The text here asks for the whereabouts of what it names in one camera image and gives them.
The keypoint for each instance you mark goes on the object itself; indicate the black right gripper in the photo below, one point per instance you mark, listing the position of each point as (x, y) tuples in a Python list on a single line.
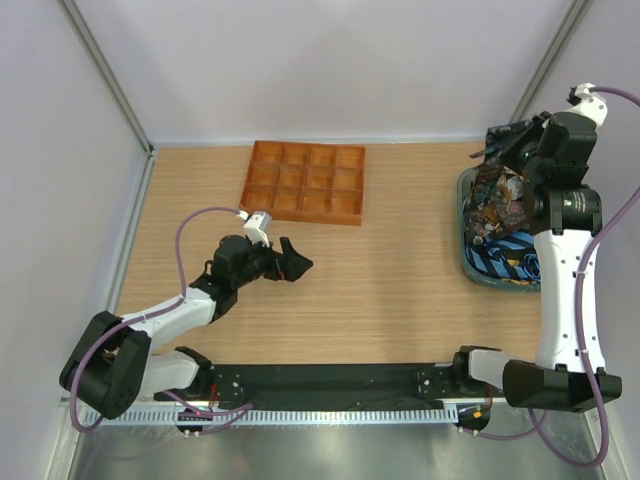
[(508, 154)]

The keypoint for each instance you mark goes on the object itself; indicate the orange compartment tray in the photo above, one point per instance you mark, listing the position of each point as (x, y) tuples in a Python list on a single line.
[(306, 182)]

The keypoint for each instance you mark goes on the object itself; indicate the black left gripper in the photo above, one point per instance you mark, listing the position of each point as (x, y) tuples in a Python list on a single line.
[(292, 265)]

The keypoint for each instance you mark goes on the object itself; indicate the blue striped tie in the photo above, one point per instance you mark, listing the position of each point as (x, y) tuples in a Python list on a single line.
[(511, 258)]

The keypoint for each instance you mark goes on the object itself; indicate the white slotted cable duct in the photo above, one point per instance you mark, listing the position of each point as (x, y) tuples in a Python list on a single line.
[(176, 415)]

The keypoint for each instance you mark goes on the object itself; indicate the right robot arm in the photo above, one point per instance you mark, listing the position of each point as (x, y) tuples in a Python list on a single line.
[(551, 153)]

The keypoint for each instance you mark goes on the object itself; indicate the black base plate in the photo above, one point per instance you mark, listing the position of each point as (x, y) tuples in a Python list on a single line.
[(239, 389)]

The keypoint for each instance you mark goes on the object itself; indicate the navy floral tie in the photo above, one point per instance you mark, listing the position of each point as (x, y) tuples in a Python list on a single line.
[(494, 207)]

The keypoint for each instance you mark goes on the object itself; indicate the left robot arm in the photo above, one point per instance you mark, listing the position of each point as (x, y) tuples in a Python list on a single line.
[(115, 361)]

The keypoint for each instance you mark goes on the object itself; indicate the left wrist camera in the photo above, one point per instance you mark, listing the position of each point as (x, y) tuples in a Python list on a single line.
[(256, 228)]

